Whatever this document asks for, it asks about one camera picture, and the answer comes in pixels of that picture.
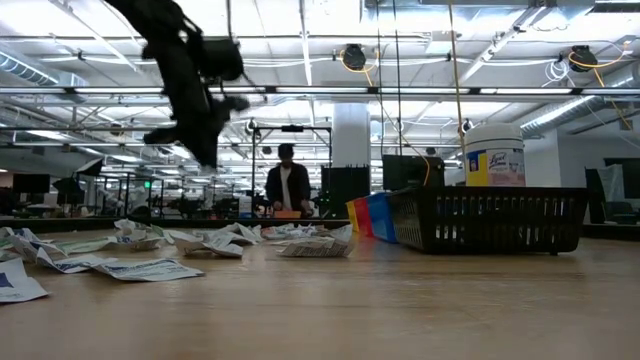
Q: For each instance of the black flat box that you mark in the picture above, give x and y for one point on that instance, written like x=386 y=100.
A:
x=412 y=172

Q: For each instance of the green striped bandage wrapper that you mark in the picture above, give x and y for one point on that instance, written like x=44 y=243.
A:
x=90 y=245
x=125 y=227

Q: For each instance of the alcohol antiseptic pad packet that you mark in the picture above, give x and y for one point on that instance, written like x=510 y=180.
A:
x=25 y=239
x=70 y=263
x=317 y=248
x=141 y=244
x=15 y=285
x=150 y=270
x=215 y=246

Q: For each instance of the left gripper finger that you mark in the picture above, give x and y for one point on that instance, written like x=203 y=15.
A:
x=212 y=145
x=196 y=145

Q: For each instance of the person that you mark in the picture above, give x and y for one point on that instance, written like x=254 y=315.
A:
x=287 y=185

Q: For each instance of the red plastic bin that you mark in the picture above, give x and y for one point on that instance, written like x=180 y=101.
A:
x=362 y=217

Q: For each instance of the white bandage wrapper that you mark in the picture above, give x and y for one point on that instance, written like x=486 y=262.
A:
x=235 y=232
x=342 y=232
x=172 y=234

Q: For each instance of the yellow plastic bin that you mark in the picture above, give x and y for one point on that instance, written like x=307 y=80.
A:
x=351 y=216

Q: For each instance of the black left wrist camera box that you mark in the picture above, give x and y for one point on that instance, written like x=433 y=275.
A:
x=222 y=60

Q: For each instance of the black perforated basket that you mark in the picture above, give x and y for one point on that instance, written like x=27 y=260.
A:
x=490 y=220

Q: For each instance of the white disinfecting wipes canister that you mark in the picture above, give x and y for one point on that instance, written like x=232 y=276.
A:
x=495 y=160

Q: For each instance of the small white printed packet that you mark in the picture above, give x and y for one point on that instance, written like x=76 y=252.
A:
x=280 y=232
x=307 y=230

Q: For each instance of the blue plastic bin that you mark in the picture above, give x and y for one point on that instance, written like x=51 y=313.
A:
x=382 y=217

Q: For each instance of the black studio lamp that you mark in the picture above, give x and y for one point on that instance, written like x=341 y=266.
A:
x=90 y=166

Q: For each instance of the orange yellow bin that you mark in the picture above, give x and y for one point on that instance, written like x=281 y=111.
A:
x=287 y=214

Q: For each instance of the white building column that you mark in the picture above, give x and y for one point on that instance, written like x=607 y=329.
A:
x=351 y=135

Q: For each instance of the black camera gantry frame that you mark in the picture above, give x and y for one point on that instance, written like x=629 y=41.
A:
x=292 y=128

